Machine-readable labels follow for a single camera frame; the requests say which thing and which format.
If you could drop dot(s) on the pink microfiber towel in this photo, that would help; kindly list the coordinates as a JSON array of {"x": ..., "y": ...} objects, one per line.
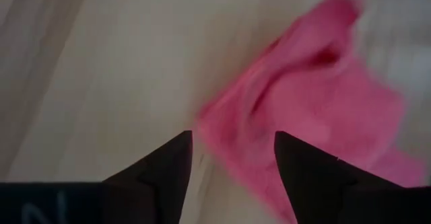
[{"x": 320, "y": 99}]

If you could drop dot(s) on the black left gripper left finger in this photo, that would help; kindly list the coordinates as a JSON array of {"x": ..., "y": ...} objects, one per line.
[{"x": 168, "y": 170}]

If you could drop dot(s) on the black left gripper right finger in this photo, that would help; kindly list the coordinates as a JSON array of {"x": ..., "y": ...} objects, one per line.
[{"x": 309, "y": 177}]

